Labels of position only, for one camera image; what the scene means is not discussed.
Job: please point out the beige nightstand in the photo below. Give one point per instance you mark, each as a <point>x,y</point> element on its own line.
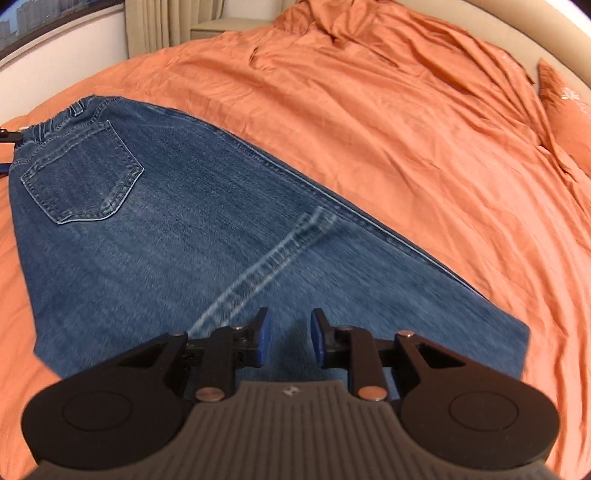
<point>231,21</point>

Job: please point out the orange duvet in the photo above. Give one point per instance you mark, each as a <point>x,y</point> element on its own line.
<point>369,115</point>

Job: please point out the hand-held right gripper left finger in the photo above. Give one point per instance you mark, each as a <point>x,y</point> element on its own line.
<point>261,339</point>

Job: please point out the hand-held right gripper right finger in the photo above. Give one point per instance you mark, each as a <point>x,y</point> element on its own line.
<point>318,339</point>

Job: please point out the blue denim pants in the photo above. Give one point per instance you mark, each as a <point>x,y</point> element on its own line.
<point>184,207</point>

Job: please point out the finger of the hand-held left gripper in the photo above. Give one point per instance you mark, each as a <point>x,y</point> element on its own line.
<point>10,136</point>
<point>3,170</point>

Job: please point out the beige curtain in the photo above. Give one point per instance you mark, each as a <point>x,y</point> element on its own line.
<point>157,23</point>

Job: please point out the beige bed headboard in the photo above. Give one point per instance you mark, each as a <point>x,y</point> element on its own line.
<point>545,27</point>

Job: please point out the window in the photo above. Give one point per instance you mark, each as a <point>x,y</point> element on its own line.
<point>46,18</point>

